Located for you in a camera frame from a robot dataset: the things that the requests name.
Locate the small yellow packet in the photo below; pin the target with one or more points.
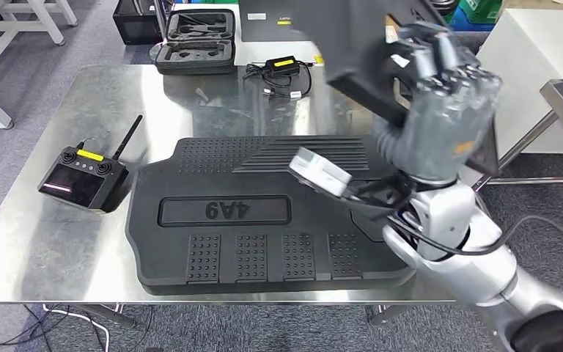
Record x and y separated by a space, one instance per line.
318 60

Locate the black device with white tag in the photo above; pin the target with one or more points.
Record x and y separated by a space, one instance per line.
281 65

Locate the stainless steel workbench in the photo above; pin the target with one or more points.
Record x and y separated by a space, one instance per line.
68 252

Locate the white table frame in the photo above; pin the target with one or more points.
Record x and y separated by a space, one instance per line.
0 29

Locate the white cabinet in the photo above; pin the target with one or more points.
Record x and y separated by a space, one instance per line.
529 53

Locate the black foam-lined carry case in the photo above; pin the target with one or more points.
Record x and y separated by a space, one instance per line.
194 53

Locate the black remote controller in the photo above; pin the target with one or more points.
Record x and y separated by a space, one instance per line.
77 184

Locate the black cube box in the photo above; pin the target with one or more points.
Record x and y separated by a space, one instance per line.
136 24

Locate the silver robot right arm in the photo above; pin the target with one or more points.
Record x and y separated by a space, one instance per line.
456 262

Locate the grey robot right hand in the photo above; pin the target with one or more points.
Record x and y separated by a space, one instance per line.
437 126

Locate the green plastic crate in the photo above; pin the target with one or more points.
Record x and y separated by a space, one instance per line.
480 9

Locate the dark grey laptop box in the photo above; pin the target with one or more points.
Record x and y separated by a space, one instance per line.
267 29

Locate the black round stool seat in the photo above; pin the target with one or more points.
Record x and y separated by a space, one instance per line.
444 6

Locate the black plastic bracket part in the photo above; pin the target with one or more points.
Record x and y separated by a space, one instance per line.
349 48

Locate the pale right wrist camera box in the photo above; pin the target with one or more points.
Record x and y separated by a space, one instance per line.
320 172

